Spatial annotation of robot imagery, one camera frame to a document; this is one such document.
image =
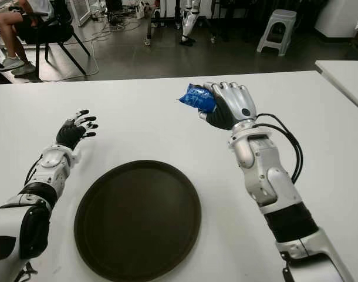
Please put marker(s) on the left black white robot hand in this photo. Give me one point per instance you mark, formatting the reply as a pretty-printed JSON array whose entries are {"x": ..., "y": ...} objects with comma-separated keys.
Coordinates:
[{"x": 67, "y": 135}]

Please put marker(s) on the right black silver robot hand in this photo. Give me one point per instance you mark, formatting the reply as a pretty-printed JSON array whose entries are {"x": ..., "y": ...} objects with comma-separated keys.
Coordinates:
[{"x": 236, "y": 102}]

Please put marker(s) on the blue Oreo cookie packet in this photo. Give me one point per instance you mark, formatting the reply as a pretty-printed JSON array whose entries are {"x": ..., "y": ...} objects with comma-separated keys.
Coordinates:
[{"x": 196, "y": 98}]

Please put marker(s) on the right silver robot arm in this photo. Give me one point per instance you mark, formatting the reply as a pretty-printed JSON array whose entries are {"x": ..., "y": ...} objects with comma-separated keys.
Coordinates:
[{"x": 261, "y": 164}]

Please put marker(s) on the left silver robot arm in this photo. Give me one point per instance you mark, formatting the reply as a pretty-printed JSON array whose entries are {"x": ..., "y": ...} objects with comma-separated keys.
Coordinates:
[{"x": 45, "y": 171}]

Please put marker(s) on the white humanoid robot leg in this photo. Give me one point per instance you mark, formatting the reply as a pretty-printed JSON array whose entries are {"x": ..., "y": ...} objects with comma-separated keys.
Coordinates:
[{"x": 188, "y": 22}]

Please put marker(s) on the grey plastic stool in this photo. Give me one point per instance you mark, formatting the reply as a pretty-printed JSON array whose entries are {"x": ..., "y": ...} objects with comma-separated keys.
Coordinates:
[{"x": 281, "y": 16}]

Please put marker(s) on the black office chair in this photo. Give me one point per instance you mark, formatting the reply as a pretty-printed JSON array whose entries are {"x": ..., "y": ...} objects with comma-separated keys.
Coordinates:
[{"x": 58, "y": 29}]

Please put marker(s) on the round dark brown tray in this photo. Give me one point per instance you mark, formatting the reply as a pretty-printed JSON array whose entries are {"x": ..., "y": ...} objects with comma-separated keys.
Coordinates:
[{"x": 138, "y": 220}]

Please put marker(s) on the white side table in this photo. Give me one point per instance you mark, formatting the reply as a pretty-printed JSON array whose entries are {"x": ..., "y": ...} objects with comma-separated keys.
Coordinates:
[{"x": 346, "y": 76}]

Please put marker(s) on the seated person with bare legs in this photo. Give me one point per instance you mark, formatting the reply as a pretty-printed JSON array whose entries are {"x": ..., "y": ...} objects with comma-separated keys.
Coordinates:
[{"x": 8, "y": 26}]

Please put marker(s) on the white framed panel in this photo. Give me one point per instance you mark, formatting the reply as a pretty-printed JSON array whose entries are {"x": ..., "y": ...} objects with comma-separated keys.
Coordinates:
[{"x": 83, "y": 11}]

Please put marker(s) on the white cabinet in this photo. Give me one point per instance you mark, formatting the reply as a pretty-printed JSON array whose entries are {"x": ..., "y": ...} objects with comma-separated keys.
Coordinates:
[{"x": 337, "y": 17}]

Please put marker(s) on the white bag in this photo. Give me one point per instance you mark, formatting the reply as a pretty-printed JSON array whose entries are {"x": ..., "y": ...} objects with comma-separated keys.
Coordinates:
[{"x": 141, "y": 10}]

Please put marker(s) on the black wheeled metal frame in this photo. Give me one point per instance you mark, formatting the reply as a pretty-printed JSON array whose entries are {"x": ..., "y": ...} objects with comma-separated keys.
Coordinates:
[{"x": 148, "y": 26}]

